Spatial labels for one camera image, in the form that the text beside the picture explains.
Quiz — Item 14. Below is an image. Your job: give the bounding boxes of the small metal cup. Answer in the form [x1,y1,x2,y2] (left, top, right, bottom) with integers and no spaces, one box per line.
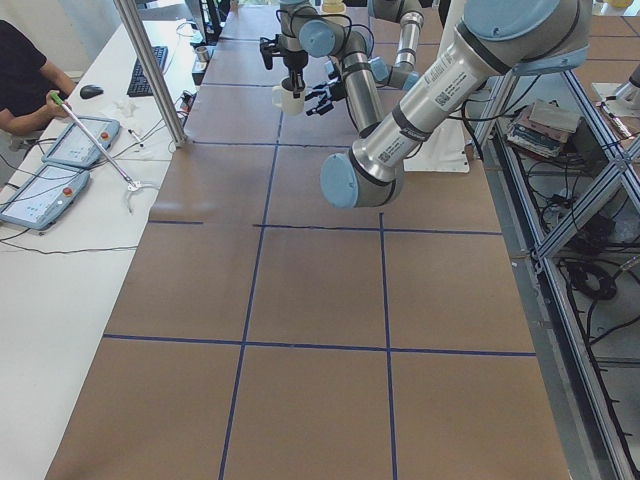
[194,45,210,63]

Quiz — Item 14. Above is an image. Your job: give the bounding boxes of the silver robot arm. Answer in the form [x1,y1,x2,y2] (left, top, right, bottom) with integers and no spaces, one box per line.
[275,1,592,208]
[301,1,424,128]

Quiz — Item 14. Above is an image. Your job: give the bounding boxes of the teach pendant lower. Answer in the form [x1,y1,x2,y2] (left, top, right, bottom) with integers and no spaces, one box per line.
[1,164,90,231]

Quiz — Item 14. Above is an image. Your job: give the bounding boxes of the reacher grabber stick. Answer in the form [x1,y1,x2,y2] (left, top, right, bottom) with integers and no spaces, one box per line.
[49,91,160,214]

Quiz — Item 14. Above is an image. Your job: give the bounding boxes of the aluminium profile post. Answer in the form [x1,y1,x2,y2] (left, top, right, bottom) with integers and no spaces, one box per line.
[114,0,186,148]

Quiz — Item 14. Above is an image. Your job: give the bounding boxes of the teach pendant upper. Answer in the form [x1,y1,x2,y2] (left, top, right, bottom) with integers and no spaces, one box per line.
[42,116,120,168]

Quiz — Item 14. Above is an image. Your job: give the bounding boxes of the black keyboard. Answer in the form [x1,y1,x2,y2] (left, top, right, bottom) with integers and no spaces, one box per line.
[125,45,170,98]

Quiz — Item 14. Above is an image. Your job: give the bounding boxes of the seated person black shirt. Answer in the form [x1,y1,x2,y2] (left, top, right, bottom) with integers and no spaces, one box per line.
[1,20,76,137]

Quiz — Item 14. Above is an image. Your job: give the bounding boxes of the white ribbed HOME mug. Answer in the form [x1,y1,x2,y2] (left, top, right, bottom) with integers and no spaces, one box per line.
[271,77,306,116]

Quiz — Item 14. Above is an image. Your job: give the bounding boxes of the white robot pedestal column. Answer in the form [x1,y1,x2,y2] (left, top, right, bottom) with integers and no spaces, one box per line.
[404,119,470,174]

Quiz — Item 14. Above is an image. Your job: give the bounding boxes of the stack of books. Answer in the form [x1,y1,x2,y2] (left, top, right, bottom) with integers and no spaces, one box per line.
[506,100,581,158]

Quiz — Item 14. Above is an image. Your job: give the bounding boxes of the black computer mouse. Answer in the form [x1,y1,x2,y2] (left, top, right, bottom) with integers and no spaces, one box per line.
[79,84,104,100]

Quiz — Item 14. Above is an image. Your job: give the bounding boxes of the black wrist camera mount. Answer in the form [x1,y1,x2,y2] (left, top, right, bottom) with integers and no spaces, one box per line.
[259,34,286,70]

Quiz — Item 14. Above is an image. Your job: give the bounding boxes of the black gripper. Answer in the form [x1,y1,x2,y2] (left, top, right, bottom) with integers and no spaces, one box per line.
[283,50,308,98]
[305,60,347,116]

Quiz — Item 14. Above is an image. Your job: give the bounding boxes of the teach pendant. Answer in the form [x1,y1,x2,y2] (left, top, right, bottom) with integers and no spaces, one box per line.
[1,164,90,231]
[42,116,120,168]

